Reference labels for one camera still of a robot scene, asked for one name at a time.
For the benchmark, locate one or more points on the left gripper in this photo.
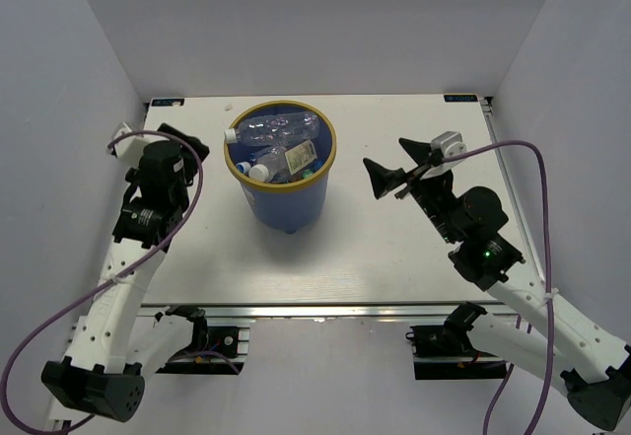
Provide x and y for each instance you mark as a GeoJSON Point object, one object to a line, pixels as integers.
{"type": "Point", "coordinates": [190, 163]}

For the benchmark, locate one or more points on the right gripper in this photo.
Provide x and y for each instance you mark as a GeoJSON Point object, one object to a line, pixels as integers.
{"type": "Point", "coordinates": [384, 180]}

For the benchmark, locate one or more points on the clear bottle white cap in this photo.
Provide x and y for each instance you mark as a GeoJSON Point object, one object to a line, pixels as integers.
{"type": "Point", "coordinates": [274, 129]}

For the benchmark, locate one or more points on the large clear labelled bottle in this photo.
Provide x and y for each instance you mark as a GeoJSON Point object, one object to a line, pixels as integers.
{"type": "Point", "coordinates": [278, 163]}

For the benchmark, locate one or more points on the blue label bottle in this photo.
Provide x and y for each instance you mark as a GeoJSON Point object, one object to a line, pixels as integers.
{"type": "Point", "coordinates": [246, 164]}

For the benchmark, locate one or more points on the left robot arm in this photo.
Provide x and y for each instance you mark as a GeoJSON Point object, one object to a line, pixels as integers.
{"type": "Point", "coordinates": [104, 372]}

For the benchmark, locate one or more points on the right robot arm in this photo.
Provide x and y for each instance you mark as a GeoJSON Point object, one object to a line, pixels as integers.
{"type": "Point", "coordinates": [569, 352]}

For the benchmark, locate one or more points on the blue plastic bin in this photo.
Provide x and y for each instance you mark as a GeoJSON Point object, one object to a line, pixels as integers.
{"type": "Point", "coordinates": [290, 205]}

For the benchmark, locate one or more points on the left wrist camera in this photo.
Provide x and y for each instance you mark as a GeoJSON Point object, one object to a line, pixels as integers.
{"type": "Point", "coordinates": [128, 150]}

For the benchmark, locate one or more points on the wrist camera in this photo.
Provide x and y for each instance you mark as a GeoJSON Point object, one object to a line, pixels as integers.
{"type": "Point", "coordinates": [445, 151]}
{"type": "Point", "coordinates": [128, 150]}

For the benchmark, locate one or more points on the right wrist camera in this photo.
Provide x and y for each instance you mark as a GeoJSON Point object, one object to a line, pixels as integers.
{"type": "Point", "coordinates": [445, 151]}

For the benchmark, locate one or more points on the aluminium table frame rail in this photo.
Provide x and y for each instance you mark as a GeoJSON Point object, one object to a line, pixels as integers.
{"type": "Point", "coordinates": [362, 257]}

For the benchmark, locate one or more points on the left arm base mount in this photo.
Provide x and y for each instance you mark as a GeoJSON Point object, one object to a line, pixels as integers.
{"type": "Point", "coordinates": [227, 339]}

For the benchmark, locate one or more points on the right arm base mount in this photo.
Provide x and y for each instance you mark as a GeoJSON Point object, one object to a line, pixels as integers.
{"type": "Point", "coordinates": [444, 353]}

